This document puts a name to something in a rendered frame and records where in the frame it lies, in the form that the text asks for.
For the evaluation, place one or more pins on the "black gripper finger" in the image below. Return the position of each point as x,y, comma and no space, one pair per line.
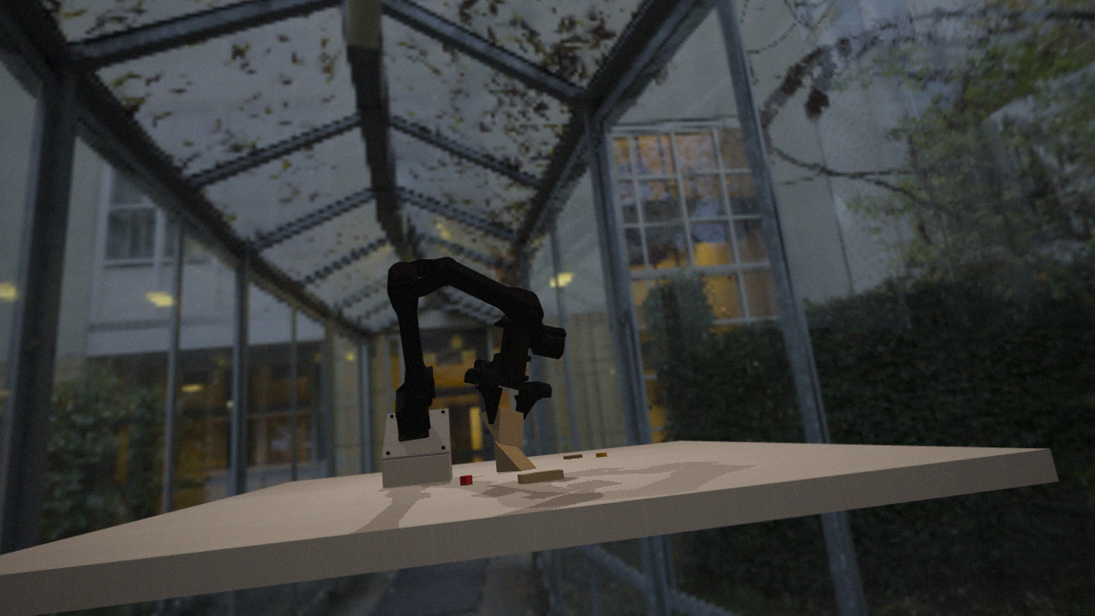
491,396
525,403

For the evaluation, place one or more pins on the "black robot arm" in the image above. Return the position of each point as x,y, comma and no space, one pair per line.
522,323

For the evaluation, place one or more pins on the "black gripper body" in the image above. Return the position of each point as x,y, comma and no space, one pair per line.
510,374

